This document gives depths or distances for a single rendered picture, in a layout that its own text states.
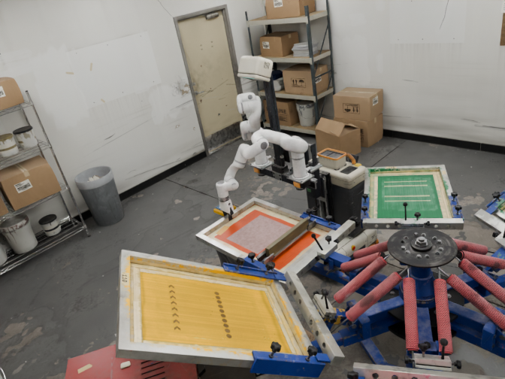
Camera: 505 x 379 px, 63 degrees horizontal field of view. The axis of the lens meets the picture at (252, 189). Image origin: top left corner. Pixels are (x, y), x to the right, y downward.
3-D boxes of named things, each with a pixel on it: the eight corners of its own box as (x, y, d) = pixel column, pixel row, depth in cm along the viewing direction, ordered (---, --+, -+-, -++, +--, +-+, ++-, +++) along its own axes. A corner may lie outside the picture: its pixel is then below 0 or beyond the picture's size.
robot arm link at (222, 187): (234, 175, 291) (238, 180, 283) (236, 188, 297) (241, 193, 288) (213, 181, 288) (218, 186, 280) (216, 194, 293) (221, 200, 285)
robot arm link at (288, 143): (254, 122, 284) (264, 130, 268) (300, 135, 300) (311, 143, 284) (247, 142, 288) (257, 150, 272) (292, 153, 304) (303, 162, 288)
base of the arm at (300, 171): (302, 169, 315) (300, 150, 308) (315, 173, 306) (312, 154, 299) (288, 177, 307) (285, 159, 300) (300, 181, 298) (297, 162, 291)
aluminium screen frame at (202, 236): (196, 239, 285) (195, 234, 283) (254, 201, 319) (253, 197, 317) (281, 284, 233) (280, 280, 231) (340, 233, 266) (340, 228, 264)
